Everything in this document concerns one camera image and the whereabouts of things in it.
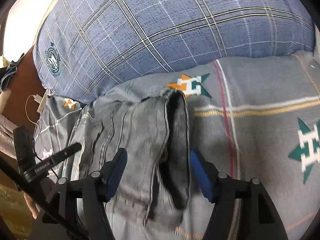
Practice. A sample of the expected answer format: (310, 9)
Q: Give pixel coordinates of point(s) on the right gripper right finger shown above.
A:
(259, 218)

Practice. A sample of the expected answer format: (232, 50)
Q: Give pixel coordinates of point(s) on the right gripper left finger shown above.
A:
(77, 206)

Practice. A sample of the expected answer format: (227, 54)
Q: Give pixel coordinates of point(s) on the grey denim pants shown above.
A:
(155, 186)

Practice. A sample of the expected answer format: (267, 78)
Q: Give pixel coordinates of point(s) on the person's left hand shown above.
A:
(42, 189)

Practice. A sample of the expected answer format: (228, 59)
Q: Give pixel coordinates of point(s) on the beige power strip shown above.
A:
(41, 100)

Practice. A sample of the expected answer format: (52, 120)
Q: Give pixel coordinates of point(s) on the brown wooden headboard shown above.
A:
(17, 102)

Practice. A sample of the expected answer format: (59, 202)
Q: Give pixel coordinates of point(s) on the grey patterned bed sheet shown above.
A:
(251, 118)

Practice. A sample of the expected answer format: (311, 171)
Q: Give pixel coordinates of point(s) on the dark clothes on headboard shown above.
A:
(8, 72)

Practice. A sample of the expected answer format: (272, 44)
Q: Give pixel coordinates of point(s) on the blue plaid pillow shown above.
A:
(86, 47)

